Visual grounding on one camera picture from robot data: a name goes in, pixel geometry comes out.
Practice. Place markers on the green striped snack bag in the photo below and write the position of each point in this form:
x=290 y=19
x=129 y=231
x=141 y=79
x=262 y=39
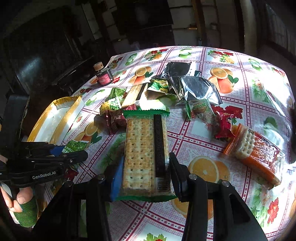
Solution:
x=117 y=92

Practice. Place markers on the clear nut mix packet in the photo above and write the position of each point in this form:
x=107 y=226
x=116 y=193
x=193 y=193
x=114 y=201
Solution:
x=202 y=116

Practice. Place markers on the dark red gold snack bag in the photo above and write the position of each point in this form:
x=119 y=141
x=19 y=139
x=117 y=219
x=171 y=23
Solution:
x=115 y=120

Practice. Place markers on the yellow green snack bag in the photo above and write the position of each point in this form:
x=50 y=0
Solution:
x=111 y=104

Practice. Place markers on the floral fruit print tablecloth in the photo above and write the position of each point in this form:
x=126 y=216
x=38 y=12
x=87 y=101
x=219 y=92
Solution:
x=256 y=90

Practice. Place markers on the small red snack packet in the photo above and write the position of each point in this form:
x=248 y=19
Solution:
x=225 y=125

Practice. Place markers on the green yellow snack packet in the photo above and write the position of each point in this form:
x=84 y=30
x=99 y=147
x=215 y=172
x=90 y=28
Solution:
x=159 y=85

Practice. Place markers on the light green snack bag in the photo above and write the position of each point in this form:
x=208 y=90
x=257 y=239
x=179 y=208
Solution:
x=163 y=102

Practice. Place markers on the dark foil snack bag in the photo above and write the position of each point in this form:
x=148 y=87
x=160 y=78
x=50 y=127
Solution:
x=175 y=69

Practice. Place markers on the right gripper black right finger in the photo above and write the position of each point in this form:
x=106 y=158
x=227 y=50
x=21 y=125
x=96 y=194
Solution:
x=179 y=178

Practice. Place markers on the orange cracker pack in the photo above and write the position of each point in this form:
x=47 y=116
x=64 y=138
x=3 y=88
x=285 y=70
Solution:
x=258 y=153

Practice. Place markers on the left hand with green tape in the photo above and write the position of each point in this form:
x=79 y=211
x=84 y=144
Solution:
x=23 y=209

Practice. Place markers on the pink labelled jar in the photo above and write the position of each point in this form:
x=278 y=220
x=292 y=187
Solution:
x=104 y=77

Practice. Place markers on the green-edged cracker pack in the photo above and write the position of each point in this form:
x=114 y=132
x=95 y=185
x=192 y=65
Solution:
x=136 y=95
x=146 y=175

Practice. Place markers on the silver foil snack bag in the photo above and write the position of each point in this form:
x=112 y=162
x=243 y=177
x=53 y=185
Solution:
x=192 y=88

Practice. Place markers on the yellow white shallow box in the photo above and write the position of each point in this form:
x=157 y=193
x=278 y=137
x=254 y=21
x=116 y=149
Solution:
x=56 y=120

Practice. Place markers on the green peas snack bag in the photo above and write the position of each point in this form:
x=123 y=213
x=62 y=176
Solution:
x=75 y=146

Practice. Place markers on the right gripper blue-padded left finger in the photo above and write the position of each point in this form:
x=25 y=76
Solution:
x=117 y=180

